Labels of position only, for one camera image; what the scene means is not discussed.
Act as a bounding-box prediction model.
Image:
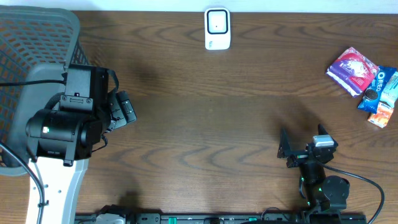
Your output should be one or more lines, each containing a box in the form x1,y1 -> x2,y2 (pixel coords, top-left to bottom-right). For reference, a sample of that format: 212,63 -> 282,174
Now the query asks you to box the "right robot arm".
277,124 -> 350,223

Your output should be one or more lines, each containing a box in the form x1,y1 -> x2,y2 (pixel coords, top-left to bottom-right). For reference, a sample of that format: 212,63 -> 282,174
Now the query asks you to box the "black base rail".
73,212 -> 368,224

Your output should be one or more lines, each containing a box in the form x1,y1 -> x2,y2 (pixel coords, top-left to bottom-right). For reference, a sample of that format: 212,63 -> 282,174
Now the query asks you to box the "small orange box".
368,102 -> 394,128

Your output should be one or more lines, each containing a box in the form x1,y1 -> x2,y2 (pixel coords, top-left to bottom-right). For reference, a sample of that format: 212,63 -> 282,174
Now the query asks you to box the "white barcode scanner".
204,7 -> 231,50

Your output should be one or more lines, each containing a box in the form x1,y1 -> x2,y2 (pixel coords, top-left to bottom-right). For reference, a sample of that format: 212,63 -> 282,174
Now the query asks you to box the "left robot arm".
26,91 -> 137,223

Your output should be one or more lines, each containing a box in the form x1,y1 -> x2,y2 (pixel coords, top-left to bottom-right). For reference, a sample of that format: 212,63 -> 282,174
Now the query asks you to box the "green tissue wipes pack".
380,72 -> 398,108

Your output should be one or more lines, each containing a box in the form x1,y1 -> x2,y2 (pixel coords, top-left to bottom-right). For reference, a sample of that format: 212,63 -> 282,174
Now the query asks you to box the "pink purple liners pack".
325,47 -> 379,98

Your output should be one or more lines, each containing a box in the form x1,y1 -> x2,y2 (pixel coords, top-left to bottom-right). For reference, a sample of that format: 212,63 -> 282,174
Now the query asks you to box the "grey plastic mesh basket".
0,5 -> 91,177

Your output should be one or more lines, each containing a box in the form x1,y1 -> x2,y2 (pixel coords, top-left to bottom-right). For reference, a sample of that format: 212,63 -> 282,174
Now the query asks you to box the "blue Oreo cookie pack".
358,66 -> 397,113

